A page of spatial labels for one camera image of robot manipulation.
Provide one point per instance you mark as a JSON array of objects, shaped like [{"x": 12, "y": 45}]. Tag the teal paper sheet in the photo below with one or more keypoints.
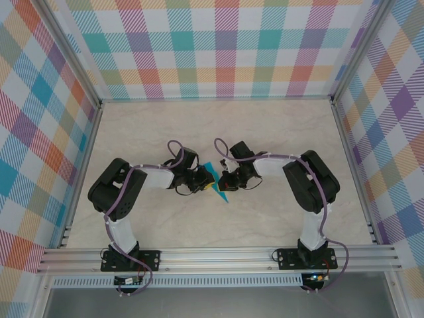
[{"x": 223, "y": 195}]

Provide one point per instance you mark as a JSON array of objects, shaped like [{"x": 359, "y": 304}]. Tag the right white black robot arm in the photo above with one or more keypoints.
[{"x": 275, "y": 165}]

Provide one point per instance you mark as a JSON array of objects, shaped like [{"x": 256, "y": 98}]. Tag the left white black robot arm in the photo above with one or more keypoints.
[{"x": 155, "y": 179}]

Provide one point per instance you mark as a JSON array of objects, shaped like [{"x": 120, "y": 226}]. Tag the grey metal shelf panel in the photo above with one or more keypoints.
[{"x": 215, "y": 304}]

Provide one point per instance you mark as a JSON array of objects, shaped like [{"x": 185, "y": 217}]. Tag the long aluminium mounting rail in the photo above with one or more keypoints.
[{"x": 215, "y": 260}]

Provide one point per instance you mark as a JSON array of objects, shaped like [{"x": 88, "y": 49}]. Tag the short aluminium frame rail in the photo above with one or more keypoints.
[{"x": 215, "y": 99}]

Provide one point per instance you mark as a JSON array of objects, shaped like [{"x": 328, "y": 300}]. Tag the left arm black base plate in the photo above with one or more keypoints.
[{"x": 154, "y": 261}]

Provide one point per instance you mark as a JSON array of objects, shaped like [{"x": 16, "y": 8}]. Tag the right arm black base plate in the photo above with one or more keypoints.
[{"x": 285, "y": 262}]

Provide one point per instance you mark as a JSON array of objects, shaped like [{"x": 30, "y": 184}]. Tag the aluminium side rail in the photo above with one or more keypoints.
[
  {"x": 354, "y": 172},
  {"x": 81, "y": 175}
]

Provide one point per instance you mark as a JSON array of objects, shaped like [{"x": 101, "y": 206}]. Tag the aluminium corner post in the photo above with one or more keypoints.
[
  {"x": 362, "y": 49},
  {"x": 71, "y": 53}
]

